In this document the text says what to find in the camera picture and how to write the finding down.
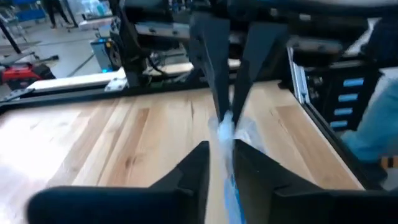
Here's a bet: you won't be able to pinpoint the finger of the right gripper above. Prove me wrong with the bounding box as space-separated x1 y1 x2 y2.
231 22 290 126
188 12 231 123

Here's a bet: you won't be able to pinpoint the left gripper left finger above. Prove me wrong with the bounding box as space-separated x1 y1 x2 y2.
27 140 211 224

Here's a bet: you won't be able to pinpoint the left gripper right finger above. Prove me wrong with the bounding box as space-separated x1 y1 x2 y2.
233 139 398 224

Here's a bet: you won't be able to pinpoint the blue elastic bandage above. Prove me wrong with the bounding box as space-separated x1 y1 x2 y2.
223 174 247 224

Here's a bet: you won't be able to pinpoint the clear plastic zip bag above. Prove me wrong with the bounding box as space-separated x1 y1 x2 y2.
207 110 269 224

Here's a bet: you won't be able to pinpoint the black drawer cabinet blue labels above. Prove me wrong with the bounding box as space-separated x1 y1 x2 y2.
323 70 379 131

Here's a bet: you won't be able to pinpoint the person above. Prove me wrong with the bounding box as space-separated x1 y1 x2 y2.
340 18 398 191
42 0 72 29

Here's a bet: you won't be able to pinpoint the blue machine box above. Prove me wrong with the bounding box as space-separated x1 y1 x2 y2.
90 37 123 73

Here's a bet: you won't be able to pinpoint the red toolbox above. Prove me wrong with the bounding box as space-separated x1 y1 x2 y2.
0 62 57 90

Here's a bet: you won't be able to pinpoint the blue storage bin rack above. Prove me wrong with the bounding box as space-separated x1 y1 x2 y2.
12 0 47 23

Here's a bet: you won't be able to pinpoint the silver aluminium bracket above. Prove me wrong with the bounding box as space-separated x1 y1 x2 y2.
287 46 312 105

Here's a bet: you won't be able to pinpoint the white arm base bracket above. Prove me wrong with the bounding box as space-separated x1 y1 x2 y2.
104 77 129 93

